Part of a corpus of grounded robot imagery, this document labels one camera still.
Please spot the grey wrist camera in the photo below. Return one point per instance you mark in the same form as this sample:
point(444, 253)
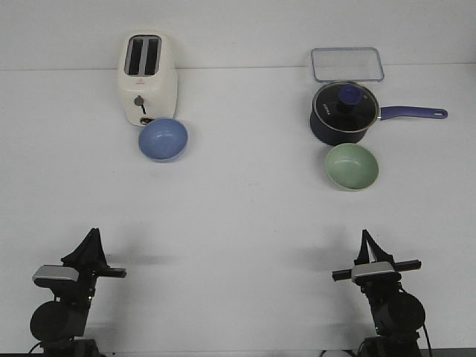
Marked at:
point(373, 271)
point(48, 276)

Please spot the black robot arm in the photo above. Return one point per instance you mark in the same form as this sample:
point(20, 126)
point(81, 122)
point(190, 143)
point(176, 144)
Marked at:
point(59, 324)
point(397, 315)

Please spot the glass pot lid blue knob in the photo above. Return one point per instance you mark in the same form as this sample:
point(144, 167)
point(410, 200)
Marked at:
point(345, 107)

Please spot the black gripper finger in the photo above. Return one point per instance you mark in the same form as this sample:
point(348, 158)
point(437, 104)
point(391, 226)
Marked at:
point(85, 254)
point(363, 255)
point(378, 253)
point(101, 258)

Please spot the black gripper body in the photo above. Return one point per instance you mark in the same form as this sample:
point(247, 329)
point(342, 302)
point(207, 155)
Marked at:
point(90, 270)
point(379, 283)

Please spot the blue bowl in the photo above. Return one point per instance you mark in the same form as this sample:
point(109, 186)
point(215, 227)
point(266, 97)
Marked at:
point(163, 140)

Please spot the clear plastic food container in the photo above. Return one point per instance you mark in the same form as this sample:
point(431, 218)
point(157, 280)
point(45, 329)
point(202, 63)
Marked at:
point(357, 64)

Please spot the cream two-slot toaster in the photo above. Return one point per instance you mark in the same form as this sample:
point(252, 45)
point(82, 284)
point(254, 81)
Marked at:
point(147, 77)

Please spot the dark blue saucepan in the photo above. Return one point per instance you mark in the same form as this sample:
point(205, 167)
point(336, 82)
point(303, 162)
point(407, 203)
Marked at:
point(333, 137)

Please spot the green bowl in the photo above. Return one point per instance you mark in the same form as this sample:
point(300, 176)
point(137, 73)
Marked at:
point(351, 167)

